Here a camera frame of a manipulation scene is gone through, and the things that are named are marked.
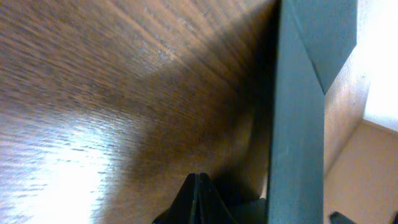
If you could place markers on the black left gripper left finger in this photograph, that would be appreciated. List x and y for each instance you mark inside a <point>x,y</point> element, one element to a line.
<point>184,207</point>

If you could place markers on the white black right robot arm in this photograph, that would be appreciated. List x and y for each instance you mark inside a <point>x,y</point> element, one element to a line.
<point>339,218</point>

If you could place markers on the black storage box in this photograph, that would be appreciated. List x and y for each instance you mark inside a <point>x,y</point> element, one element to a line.
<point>303,50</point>

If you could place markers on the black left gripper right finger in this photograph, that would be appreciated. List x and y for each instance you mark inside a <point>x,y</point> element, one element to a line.
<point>211,208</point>

